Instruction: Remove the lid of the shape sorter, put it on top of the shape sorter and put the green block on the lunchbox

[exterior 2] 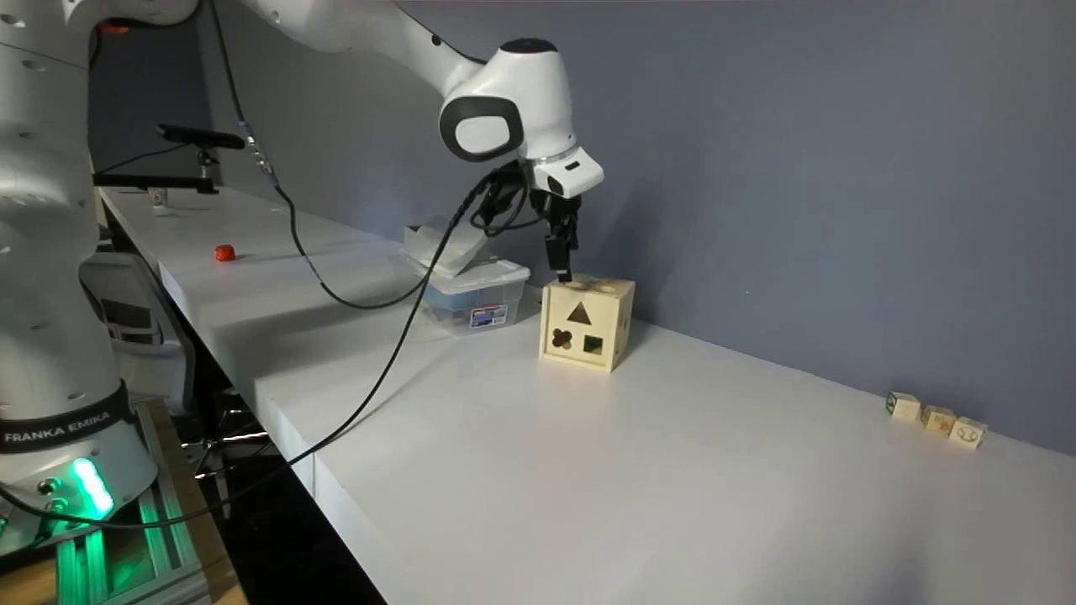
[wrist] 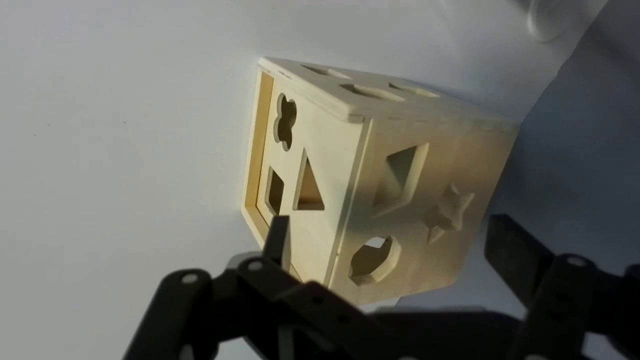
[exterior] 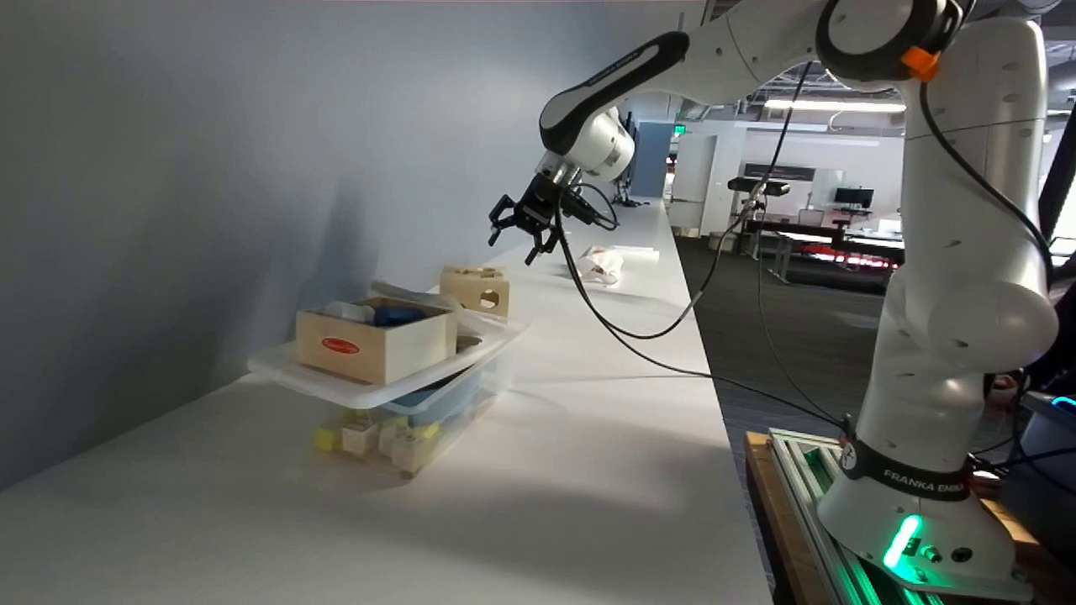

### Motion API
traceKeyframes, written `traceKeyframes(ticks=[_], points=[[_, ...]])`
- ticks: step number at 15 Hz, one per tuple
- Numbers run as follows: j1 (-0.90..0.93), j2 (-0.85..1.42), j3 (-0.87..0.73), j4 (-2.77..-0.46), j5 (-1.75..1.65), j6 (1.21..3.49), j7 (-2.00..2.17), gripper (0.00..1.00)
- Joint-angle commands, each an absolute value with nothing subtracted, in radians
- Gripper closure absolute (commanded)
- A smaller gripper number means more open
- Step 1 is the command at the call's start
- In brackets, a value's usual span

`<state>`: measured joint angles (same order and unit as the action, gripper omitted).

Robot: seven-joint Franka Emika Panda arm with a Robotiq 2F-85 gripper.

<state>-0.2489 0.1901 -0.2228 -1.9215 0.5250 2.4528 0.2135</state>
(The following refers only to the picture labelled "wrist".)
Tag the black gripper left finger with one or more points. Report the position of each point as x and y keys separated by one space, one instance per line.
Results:
x=252 y=313

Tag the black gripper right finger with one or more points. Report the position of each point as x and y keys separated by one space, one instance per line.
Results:
x=566 y=301

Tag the wooden shape sorter cube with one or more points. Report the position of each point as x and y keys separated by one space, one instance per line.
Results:
x=433 y=166

